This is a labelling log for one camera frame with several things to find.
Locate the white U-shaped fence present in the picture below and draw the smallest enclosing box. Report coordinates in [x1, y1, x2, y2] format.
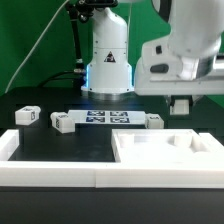
[0, 129, 224, 189]

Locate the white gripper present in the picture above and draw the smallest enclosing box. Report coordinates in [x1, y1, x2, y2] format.
[135, 39, 224, 106]

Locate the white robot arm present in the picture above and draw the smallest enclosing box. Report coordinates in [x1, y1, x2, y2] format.
[76, 0, 224, 98]

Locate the white cable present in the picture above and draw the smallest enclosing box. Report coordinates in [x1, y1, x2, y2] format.
[4, 0, 72, 95]

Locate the black cable bundle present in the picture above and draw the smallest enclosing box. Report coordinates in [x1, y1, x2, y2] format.
[39, 69, 88, 88]

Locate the white tag plate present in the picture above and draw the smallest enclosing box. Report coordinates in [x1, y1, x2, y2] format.
[68, 110, 145, 125]

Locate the white square tabletop part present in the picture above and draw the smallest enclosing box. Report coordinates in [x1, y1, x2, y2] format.
[111, 129, 224, 164]

